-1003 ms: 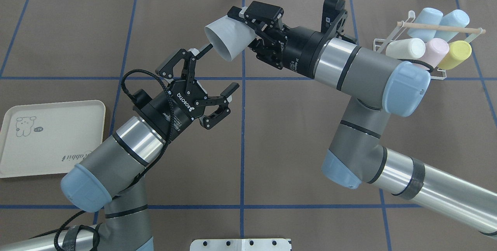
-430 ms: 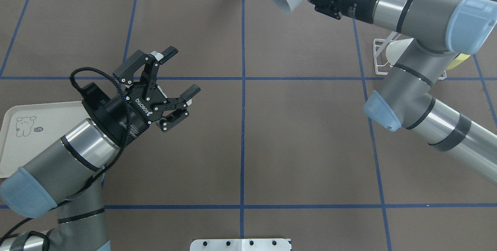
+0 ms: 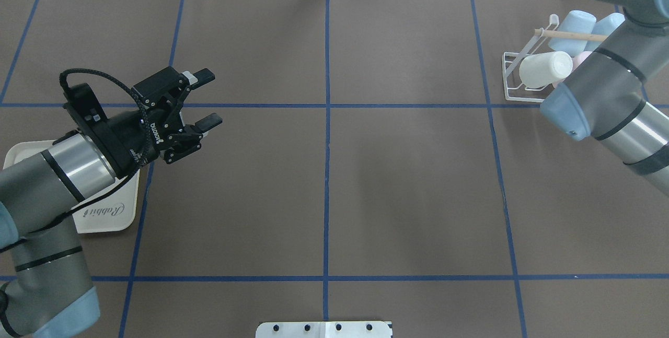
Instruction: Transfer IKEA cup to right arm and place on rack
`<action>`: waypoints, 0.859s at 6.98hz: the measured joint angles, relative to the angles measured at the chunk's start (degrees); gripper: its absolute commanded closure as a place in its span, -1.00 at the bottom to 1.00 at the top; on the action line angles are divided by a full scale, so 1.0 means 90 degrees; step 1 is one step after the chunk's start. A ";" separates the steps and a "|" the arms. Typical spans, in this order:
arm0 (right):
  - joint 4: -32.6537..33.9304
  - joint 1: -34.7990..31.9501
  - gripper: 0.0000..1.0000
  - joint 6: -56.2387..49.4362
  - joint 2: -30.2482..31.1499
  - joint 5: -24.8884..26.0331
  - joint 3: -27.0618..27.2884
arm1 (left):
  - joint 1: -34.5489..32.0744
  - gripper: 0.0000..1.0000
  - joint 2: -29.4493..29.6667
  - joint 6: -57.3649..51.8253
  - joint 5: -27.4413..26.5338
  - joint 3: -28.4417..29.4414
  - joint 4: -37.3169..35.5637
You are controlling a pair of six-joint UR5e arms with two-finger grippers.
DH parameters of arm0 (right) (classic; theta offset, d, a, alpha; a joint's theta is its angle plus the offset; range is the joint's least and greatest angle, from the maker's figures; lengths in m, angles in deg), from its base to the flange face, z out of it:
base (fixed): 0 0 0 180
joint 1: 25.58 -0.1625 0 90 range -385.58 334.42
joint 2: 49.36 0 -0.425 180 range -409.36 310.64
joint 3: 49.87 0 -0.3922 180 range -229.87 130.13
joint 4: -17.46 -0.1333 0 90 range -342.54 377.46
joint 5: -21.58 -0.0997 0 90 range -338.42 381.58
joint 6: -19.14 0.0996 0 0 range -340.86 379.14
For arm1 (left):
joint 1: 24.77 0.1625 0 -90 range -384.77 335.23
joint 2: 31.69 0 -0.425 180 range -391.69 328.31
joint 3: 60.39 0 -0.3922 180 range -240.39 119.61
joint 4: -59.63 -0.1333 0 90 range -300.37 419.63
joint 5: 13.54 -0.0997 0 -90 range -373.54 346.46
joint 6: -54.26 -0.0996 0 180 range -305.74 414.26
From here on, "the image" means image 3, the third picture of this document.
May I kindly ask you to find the cream plastic tray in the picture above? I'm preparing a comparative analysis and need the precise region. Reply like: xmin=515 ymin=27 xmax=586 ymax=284
xmin=3 ymin=140 xmax=140 ymax=234

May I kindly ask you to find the pink plastic cup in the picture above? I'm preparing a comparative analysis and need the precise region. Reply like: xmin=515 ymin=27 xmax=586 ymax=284
xmin=552 ymin=51 xmax=593 ymax=88

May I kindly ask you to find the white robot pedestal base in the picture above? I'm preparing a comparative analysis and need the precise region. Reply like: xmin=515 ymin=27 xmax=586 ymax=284
xmin=255 ymin=320 xmax=394 ymax=337

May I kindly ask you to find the blue plastic cup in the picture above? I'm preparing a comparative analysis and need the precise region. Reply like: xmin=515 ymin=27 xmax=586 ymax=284
xmin=591 ymin=13 xmax=626 ymax=36
xmin=549 ymin=10 xmax=597 ymax=51

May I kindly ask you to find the blue plastic cup front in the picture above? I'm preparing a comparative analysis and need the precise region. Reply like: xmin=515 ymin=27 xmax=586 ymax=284
xmin=591 ymin=13 xmax=626 ymax=36

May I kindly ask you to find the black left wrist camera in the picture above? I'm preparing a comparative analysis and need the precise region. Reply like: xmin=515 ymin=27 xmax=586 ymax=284
xmin=63 ymin=83 xmax=110 ymax=137

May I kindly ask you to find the white wire cup rack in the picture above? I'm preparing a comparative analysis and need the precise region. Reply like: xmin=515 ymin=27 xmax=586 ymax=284
xmin=502 ymin=13 xmax=609 ymax=103

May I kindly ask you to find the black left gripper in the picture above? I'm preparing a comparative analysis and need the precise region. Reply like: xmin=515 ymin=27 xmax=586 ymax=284
xmin=93 ymin=67 xmax=223 ymax=179

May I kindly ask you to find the pale cream plastic cup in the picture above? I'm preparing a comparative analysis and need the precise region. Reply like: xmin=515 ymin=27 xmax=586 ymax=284
xmin=519 ymin=51 xmax=572 ymax=89

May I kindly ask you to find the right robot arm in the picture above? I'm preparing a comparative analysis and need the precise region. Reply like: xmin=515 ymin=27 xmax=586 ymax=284
xmin=540 ymin=0 xmax=668 ymax=194

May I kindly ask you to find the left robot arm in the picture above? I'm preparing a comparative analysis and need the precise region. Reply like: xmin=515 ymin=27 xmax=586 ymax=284
xmin=1 ymin=67 xmax=222 ymax=337

